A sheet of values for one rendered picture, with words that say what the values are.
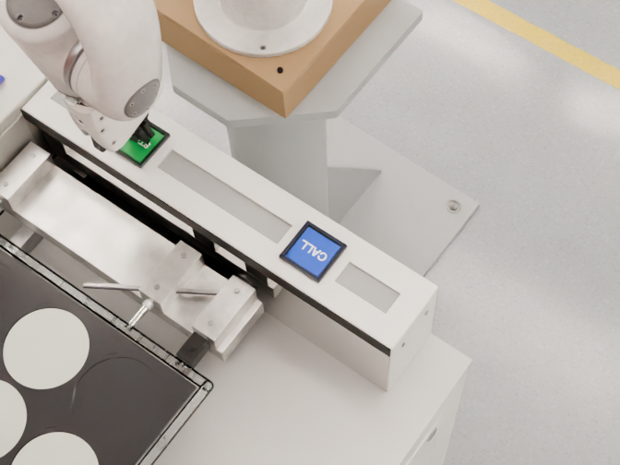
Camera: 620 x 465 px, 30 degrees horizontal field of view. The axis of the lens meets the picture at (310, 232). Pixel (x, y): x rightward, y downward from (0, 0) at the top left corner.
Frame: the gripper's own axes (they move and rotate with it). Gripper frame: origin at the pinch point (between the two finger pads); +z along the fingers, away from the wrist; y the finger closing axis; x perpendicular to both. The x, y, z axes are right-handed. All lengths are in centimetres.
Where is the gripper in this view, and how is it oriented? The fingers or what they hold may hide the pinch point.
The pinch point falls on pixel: (137, 127)
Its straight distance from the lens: 139.4
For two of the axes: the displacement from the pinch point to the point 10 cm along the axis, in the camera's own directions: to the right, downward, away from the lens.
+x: -8.1, -5.1, 2.9
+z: 1.5, 2.9, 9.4
